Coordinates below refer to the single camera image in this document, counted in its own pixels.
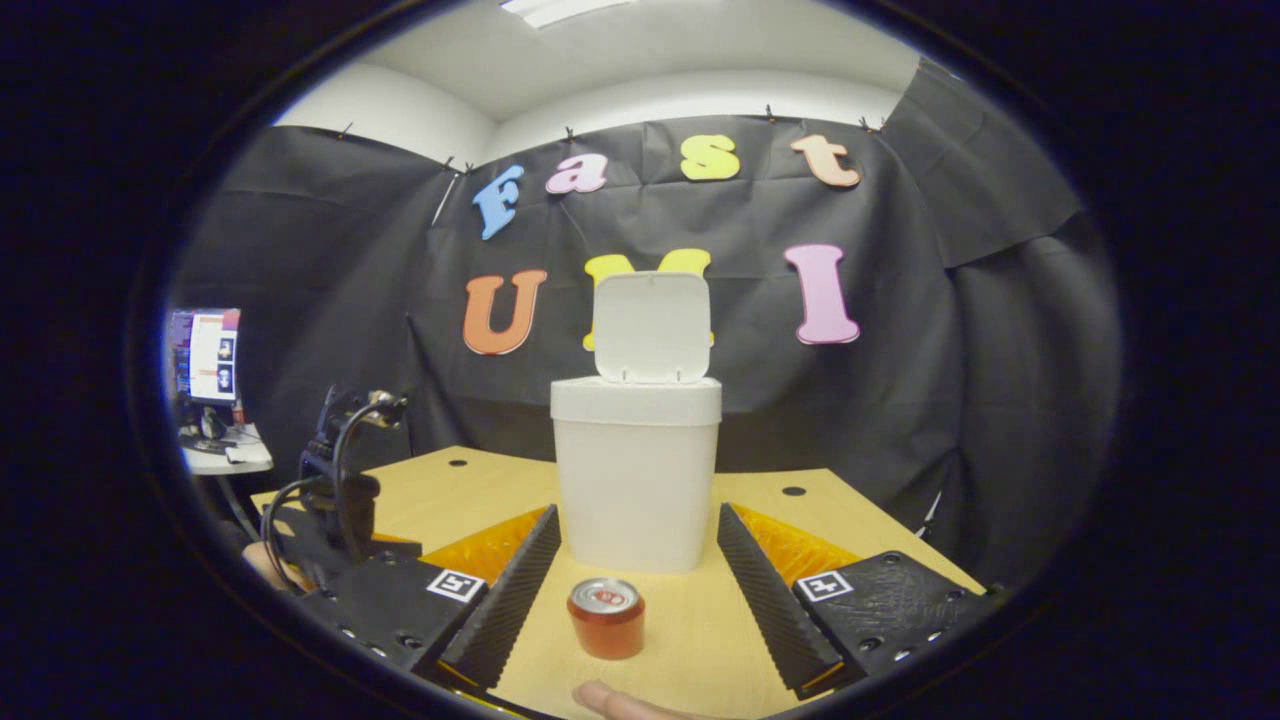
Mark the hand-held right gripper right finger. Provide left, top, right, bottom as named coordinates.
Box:
left=716, top=503, right=1006, bottom=701

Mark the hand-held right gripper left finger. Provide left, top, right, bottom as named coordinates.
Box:
left=298, top=504, right=563, bottom=693

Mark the red pop can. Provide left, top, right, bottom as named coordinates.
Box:
left=566, top=577, right=647, bottom=661

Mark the white desktop garbage bin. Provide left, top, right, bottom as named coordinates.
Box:
left=550, top=271, right=723, bottom=574

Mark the wooden desktop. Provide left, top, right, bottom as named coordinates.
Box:
left=250, top=445, right=986, bottom=720

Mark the white side table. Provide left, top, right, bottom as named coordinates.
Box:
left=180, top=422, right=274, bottom=477

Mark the computer monitor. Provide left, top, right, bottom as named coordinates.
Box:
left=170, top=308, right=242, bottom=406

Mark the ceiling light panel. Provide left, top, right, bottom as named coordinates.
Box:
left=500, top=0, right=636, bottom=28

